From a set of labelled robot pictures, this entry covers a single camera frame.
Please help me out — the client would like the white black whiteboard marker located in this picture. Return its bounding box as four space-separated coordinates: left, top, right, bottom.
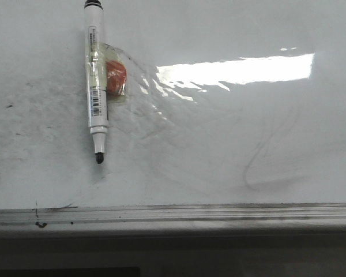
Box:
84 1 108 164

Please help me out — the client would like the red magnet under clear tape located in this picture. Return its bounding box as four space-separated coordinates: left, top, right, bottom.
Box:
104 43 127 103

